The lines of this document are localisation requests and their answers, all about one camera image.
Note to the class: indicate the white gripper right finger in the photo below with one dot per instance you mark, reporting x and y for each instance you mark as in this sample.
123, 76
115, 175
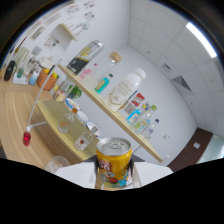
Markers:
150, 172

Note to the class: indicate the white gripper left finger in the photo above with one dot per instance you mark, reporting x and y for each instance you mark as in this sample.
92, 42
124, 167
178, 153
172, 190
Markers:
78, 173

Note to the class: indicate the yellow drink can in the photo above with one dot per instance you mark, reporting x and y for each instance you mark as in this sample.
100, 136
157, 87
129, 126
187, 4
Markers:
114, 165

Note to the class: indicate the clear bottle orange cap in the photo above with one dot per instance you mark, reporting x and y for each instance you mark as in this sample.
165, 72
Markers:
65, 125

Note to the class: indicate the clear bottle green cap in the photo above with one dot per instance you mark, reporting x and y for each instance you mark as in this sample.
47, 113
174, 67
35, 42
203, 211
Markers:
143, 121

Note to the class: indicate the small red liquid bottle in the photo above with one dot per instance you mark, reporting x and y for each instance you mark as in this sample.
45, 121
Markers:
26, 138

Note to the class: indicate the clear glass with ice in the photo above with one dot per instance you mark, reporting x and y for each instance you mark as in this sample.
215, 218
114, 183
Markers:
56, 164

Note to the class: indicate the clear bottle blue cap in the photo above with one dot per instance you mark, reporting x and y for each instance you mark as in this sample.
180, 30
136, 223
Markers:
149, 130

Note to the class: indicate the brown door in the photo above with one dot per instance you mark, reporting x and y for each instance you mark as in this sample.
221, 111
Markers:
191, 150

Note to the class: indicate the small blue label bottle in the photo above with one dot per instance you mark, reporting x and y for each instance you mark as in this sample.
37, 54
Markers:
135, 116

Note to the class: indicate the white wooden two-tier shelf rack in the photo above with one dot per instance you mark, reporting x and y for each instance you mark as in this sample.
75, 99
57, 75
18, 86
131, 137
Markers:
60, 115

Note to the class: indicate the white bowl blue rim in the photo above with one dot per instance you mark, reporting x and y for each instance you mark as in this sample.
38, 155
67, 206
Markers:
71, 104

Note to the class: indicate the small red white bottle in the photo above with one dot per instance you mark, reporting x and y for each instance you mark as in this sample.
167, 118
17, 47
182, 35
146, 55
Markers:
133, 104

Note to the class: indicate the green potted plant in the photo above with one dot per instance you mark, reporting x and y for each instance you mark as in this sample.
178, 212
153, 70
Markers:
76, 92

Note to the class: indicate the large white bottle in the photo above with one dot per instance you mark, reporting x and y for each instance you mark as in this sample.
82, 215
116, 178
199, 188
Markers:
121, 91

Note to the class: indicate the small teal bottle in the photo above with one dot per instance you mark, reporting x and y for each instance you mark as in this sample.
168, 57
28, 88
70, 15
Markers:
101, 86

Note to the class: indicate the orange storage box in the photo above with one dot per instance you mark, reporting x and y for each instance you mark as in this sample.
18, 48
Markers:
46, 80

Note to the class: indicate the small pink bottle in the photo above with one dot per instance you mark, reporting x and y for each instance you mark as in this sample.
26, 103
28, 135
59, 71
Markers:
85, 73

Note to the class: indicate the glass jar cork lid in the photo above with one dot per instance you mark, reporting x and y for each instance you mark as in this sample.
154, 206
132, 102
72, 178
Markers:
100, 71

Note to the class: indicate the white blue small bottle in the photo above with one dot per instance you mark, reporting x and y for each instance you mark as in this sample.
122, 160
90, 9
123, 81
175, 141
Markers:
33, 78

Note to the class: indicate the white tray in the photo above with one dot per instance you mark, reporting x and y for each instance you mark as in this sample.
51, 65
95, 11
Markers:
19, 80

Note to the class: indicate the tall black yellow can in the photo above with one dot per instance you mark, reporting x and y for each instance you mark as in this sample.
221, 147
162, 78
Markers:
83, 58

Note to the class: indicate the wooden wall shelf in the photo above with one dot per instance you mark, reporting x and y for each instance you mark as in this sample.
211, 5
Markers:
70, 31

